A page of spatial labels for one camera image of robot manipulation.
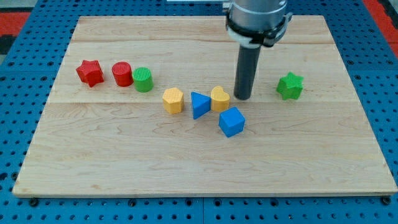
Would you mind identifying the blue triangle block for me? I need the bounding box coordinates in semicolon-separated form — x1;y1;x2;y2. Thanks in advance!
191;92;211;119

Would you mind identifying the green star block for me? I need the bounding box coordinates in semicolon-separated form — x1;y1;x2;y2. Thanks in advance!
276;72;304;100

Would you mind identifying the yellow heart block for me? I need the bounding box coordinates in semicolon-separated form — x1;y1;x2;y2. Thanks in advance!
211;86;230;112

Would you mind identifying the wooden board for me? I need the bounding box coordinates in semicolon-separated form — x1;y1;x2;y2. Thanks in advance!
12;16;397;198

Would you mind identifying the red cylinder block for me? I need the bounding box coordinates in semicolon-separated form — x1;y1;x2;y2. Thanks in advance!
111;62;134;87

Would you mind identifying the yellow hexagon block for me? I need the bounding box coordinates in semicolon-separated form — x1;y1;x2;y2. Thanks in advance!
162;87;184;114

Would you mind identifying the blue cube block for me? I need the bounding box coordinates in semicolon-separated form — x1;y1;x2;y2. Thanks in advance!
219;107;246;138

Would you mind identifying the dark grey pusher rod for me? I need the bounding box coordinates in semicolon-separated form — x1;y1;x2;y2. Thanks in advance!
234;46;261;100

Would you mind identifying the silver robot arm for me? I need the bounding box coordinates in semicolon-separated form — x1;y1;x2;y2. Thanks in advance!
223;0;292;49

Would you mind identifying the red star block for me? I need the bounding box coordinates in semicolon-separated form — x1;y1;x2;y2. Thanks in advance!
76;60;104;88

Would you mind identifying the green cylinder block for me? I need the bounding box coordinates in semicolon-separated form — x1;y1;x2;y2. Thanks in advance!
132;67;154;93

